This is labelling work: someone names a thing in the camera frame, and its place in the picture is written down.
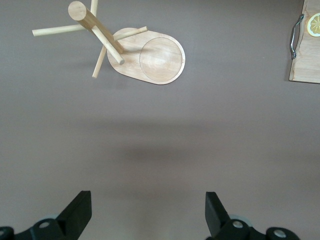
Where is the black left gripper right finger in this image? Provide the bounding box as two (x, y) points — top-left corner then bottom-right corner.
(204, 191), (301, 240)

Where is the wooden cup rack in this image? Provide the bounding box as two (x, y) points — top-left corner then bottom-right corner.
(31, 0), (186, 86)

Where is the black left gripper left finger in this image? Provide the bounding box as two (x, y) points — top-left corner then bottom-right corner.
(0, 190), (92, 240)

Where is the wooden cutting board with handle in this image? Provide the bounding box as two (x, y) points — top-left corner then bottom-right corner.
(288, 0), (320, 84)

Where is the dried lemon slice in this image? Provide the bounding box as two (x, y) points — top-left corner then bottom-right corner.
(306, 12), (320, 38)

